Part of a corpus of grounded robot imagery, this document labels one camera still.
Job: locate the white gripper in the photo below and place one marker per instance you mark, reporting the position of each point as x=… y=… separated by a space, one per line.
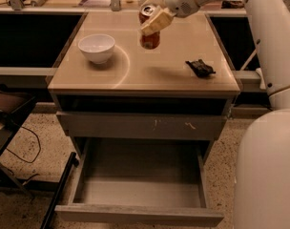
x=180 y=4

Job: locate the red coke can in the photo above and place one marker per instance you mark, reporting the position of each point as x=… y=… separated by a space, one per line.
x=152 y=41

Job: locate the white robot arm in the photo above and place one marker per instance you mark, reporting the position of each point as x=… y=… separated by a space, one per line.
x=262 y=179

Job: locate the grey drawer cabinet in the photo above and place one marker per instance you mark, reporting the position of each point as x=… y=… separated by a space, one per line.
x=139 y=81

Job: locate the closed grey top drawer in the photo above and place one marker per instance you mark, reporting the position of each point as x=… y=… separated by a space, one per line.
x=150 y=126

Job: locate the open grey middle drawer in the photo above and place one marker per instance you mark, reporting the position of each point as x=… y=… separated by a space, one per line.
x=147 y=181

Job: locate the black crumpled snack bag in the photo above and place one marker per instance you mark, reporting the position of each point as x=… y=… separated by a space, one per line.
x=200 y=69

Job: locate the white ceramic bowl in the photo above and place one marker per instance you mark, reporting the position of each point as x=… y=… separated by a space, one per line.
x=97 y=48

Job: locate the white stick with tip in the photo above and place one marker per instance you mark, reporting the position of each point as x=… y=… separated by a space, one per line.
x=248 y=60

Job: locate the white object on ledge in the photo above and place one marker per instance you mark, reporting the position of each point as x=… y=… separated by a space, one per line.
x=262 y=85

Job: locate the black metal bar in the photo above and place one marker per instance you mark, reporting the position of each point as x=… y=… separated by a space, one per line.
x=72 y=161

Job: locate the dark chair at left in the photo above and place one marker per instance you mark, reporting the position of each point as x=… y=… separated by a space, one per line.
x=14 y=110

